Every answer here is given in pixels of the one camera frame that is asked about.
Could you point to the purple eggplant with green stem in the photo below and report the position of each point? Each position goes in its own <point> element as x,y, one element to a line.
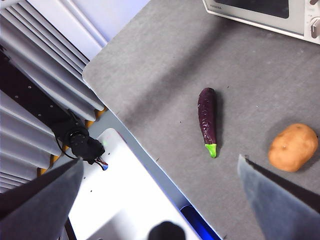
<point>207,117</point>

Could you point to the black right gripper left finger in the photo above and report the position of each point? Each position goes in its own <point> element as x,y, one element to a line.
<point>37,210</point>

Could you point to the pale grey pleated curtain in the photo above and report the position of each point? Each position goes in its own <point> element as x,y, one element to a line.
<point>50,62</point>

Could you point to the black bar with screws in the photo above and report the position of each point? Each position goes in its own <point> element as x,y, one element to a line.
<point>27,95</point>

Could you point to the oven timer knob beige grip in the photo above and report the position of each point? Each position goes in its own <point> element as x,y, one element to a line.
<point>315,27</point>

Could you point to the white toaster oven body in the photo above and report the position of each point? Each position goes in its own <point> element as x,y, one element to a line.
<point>306,25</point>

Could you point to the black rounded cap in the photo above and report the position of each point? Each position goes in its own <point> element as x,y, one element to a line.
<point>166,231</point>

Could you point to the oven temperature knob beige grip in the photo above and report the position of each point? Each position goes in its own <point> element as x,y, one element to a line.
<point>315,1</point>

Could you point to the brown potato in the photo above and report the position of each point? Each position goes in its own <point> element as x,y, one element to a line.
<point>292,147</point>

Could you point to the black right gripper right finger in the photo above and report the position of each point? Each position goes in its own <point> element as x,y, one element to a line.
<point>282,212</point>

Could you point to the blue plastic object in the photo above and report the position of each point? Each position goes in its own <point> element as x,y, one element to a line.
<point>197,222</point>

